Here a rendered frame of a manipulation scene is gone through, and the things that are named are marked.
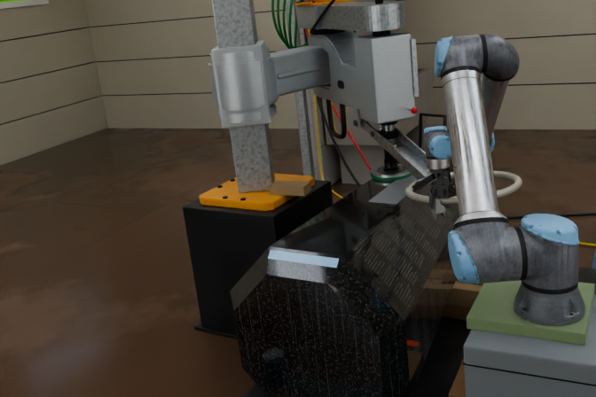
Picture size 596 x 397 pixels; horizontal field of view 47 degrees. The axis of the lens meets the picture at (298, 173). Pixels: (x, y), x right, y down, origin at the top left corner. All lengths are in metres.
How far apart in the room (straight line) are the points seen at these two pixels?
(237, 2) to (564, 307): 2.22
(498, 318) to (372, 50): 1.67
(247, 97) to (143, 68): 6.51
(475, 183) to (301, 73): 1.99
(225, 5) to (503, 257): 2.11
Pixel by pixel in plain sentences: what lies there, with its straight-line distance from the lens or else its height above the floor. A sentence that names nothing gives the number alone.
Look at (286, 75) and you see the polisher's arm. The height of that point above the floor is 1.36.
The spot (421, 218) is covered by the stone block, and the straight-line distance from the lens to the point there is 3.19.
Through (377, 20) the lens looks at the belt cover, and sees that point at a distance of 3.31.
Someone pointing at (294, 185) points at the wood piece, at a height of 0.83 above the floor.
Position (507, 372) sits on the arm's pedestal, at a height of 0.79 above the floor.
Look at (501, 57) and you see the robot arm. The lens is 2.13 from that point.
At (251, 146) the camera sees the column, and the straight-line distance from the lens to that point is 3.61.
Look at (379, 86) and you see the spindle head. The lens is 3.34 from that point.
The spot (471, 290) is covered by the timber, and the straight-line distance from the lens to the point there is 3.72.
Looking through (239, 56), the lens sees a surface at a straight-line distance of 3.47.
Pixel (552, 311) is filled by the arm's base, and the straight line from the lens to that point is 2.00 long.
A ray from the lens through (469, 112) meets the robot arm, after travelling 2.02.
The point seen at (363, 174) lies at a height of 0.10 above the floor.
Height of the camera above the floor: 1.86
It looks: 16 degrees down
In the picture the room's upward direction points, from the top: 6 degrees counter-clockwise
